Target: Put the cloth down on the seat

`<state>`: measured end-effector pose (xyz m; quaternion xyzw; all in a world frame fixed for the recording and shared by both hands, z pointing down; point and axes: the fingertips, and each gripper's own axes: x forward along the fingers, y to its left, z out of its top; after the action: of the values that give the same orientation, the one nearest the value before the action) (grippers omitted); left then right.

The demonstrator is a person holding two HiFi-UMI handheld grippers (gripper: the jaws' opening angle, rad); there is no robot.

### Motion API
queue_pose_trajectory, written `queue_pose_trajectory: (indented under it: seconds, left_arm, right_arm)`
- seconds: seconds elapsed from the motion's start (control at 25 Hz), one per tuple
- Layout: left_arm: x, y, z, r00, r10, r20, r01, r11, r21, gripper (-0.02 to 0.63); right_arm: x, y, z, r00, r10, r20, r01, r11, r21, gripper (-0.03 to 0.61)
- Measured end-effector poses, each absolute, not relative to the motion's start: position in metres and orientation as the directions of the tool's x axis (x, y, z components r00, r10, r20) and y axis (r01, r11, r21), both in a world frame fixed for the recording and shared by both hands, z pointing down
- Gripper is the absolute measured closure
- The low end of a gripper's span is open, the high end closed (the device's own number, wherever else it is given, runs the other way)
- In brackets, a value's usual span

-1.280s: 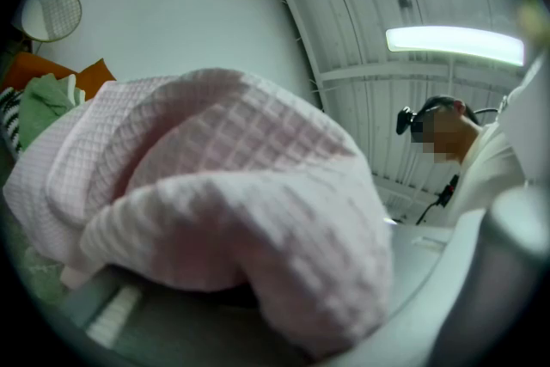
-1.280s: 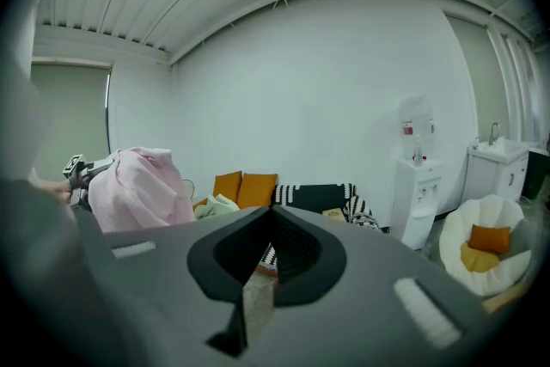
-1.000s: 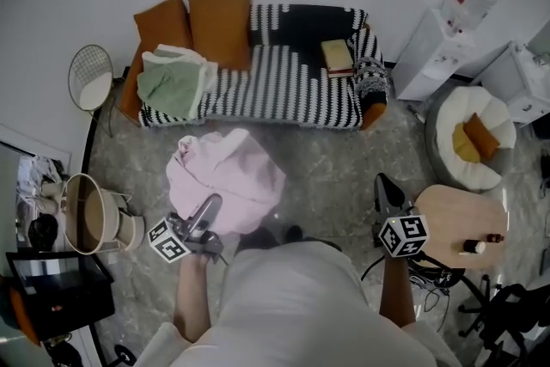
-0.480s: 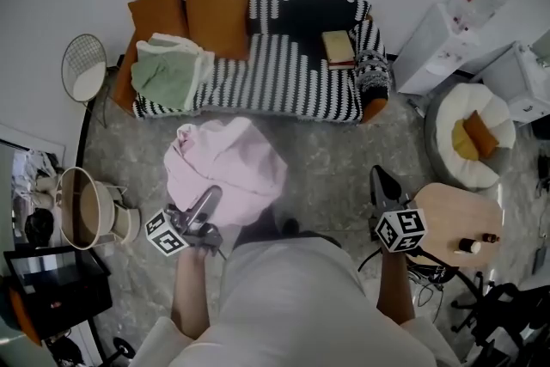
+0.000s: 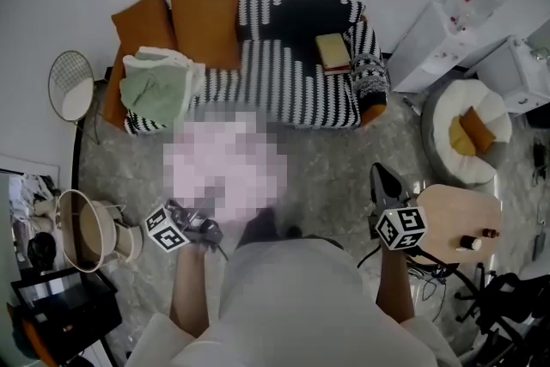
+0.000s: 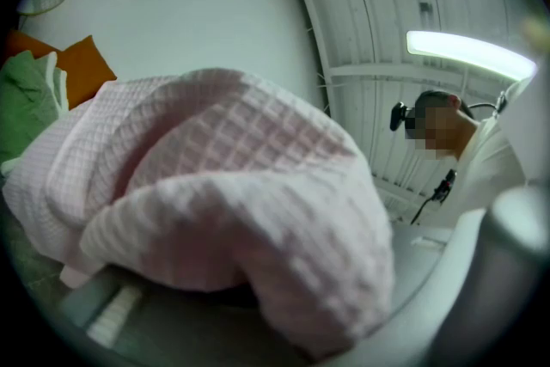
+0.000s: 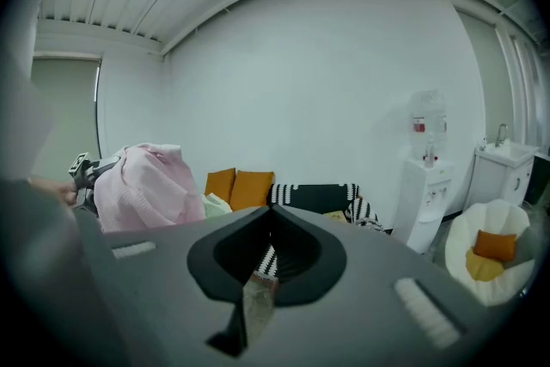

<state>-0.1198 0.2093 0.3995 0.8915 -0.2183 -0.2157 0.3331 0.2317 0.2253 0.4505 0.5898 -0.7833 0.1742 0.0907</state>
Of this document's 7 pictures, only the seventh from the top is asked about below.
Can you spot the black white striped sofa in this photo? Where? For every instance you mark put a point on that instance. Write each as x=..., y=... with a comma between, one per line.
x=318, y=195

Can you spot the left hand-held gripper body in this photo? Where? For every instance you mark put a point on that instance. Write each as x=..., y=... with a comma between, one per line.
x=88, y=176

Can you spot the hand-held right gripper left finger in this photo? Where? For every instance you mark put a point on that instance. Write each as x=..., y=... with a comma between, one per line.
x=172, y=292

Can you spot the person's white shirt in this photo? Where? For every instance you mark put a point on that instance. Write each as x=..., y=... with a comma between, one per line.
x=30, y=228

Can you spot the person's left hand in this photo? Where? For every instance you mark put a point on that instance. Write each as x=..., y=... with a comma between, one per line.
x=56, y=188

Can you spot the metal faucet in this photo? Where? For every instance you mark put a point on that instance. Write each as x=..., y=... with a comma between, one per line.
x=501, y=135

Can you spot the yellow cushion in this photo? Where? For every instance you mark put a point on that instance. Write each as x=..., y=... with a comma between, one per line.
x=483, y=268

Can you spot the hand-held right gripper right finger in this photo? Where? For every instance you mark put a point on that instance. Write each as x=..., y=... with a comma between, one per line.
x=365, y=301

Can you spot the white water dispenser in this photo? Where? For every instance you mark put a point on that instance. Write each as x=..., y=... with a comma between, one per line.
x=423, y=202

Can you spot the white sink cabinet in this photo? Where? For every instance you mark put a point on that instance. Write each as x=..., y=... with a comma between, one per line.
x=502, y=176

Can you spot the pink cloth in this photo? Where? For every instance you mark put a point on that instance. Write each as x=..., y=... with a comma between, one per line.
x=142, y=189

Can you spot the clear water jug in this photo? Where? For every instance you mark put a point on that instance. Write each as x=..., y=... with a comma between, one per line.
x=427, y=116

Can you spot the small orange cushion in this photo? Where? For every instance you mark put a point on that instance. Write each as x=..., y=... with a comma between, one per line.
x=494, y=246

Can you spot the green white fleece blanket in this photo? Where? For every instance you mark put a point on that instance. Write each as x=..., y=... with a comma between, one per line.
x=217, y=206

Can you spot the gold cover book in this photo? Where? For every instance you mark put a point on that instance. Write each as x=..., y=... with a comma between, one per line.
x=335, y=216

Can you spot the grey window blind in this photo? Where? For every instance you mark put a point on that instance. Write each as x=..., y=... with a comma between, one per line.
x=69, y=116

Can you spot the white petal beanbag chair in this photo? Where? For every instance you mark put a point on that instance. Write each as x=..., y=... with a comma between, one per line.
x=490, y=215

